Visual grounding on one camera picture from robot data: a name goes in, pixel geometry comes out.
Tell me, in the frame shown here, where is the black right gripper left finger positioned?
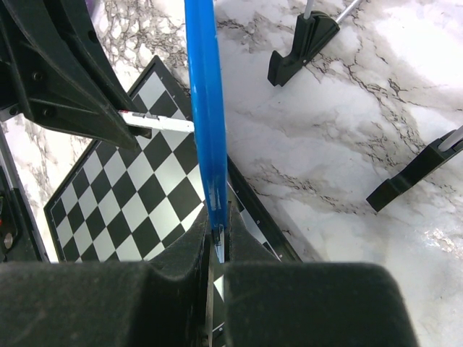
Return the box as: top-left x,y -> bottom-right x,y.
1,210 -> 212,346

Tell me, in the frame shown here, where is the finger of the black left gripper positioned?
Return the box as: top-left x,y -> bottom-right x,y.
1,1 -> 137,149
61,1 -> 152,140

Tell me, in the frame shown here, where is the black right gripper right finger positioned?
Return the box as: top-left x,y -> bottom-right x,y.
224,206 -> 418,346

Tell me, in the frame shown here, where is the white blue whiteboard marker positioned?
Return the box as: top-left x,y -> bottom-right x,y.
119,110 -> 195,133

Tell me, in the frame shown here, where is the blue framed whiteboard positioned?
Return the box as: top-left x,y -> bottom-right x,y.
184,1 -> 228,263

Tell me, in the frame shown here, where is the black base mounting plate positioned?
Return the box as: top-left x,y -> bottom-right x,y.
1,134 -> 49,263

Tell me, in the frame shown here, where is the black white chessboard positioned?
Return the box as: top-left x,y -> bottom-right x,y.
43,54 -> 305,337

